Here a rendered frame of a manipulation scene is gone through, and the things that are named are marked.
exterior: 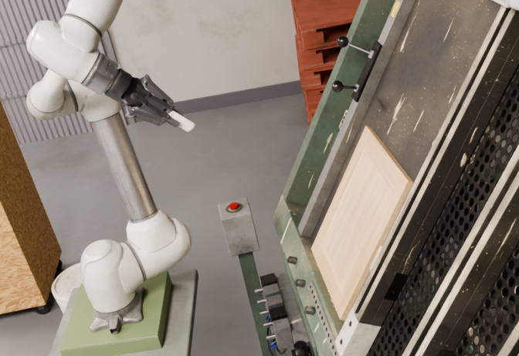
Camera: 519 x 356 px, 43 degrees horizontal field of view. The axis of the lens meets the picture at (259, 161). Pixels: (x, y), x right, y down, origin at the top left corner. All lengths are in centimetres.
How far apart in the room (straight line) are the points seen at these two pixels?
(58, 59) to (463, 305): 105
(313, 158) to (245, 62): 322
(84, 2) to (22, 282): 238
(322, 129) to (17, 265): 194
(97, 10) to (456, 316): 107
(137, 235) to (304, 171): 69
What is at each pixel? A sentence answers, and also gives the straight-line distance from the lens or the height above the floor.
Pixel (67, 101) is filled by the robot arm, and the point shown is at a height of 157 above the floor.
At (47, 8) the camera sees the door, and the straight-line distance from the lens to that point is 568.
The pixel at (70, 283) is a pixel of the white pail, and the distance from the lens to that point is 345.
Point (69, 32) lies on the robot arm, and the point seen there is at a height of 189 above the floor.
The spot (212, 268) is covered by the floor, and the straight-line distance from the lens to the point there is 381.
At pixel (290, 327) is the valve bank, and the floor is 74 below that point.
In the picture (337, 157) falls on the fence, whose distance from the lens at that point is 223.
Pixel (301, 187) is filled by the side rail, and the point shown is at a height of 95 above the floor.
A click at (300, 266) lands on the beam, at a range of 228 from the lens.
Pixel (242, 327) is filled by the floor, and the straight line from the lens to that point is 339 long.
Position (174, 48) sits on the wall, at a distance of 563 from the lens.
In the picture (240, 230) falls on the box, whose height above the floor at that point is 86.
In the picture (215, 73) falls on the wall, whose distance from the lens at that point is 568.
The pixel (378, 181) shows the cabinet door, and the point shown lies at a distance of 196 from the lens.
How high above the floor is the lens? 227
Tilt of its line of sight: 28 degrees down
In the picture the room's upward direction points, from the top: 12 degrees counter-clockwise
